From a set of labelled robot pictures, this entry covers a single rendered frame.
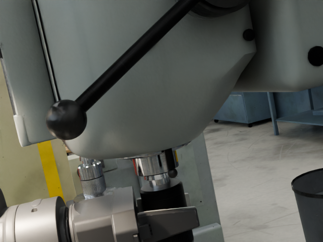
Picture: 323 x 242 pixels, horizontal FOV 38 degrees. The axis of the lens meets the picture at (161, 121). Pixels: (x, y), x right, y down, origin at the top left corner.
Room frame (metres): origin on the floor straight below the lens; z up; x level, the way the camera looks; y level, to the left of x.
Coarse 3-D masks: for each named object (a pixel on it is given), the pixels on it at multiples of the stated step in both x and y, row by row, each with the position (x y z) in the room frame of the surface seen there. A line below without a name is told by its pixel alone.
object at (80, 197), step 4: (108, 188) 0.93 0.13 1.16; (112, 188) 0.92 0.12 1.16; (116, 188) 0.91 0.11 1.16; (120, 188) 0.96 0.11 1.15; (108, 192) 0.90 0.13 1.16; (76, 196) 0.91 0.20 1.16; (80, 196) 0.91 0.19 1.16; (72, 200) 0.94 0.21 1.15; (76, 200) 0.88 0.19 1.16; (80, 200) 0.88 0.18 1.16; (68, 204) 0.92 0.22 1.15
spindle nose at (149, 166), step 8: (136, 160) 0.48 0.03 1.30; (144, 160) 0.47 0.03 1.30; (152, 160) 0.47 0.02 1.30; (160, 160) 0.47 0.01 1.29; (176, 160) 0.48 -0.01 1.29; (136, 168) 0.48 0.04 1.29; (144, 168) 0.47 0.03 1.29; (152, 168) 0.47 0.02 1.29; (160, 168) 0.47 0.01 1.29; (144, 176) 0.47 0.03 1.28
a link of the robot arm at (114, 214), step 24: (120, 192) 0.52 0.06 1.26; (24, 216) 0.46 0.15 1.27; (48, 216) 0.46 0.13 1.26; (72, 216) 0.47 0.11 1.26; (96, 216) 0.45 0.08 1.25; (120, 216) 0.44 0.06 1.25; (24, 240) 0.44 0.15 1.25; (48, 240) 0.44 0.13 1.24; (72, 240) 0.45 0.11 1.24; (96, 240) 0.44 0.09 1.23; (120, 240) 0.43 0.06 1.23
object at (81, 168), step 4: (96, 160) 0.92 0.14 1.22; (80, 164) 0.91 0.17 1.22; (92, 164) 0.89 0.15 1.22; (96, 164) 0.88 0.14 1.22; (100, 164) 0.90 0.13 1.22; (80, 168) 0.88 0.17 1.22; (84, 168) 0.88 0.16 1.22; (88, 168) 0.88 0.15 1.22; (92, 168) 0.88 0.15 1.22; (96, 168) 0.88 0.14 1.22
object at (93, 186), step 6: (84, 174) 0.88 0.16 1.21; (90, 174) 0.88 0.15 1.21; (96, 174) 0.88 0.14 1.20; (102, 174) 0.89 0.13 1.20; (84, 180) 0.88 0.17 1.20; (90, 180) 0.88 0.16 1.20; (96, 180) 0.88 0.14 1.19; (102, 180) 0.89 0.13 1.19; (84, 186) 0.88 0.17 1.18; (90, 186) 0.88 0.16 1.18; (96, 186) 0.88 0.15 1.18; (102, 186) 0.89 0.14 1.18; (84, 192) 0.89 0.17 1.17; (90, 192) 0.88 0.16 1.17; (96, 192) 0.88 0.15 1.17; (102, 192) 0.88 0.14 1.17
